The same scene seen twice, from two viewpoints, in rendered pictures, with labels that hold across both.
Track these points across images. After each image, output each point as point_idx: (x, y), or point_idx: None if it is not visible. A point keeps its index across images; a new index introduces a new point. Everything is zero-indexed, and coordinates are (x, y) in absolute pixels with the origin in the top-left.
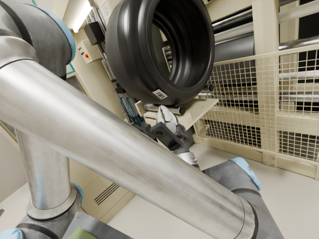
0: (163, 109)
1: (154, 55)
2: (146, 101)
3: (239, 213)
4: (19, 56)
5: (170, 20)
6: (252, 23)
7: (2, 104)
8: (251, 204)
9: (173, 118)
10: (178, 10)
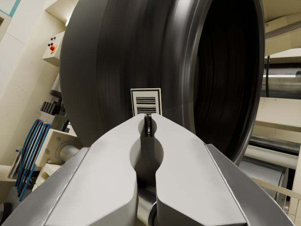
0: (166, 125)
1: (204, 11)
2: (83, 125)
3: None
4: None
5: (195, 73)
6: (285, 154)
7: None
8: None
9: (258, 218)
10: (215, 67)
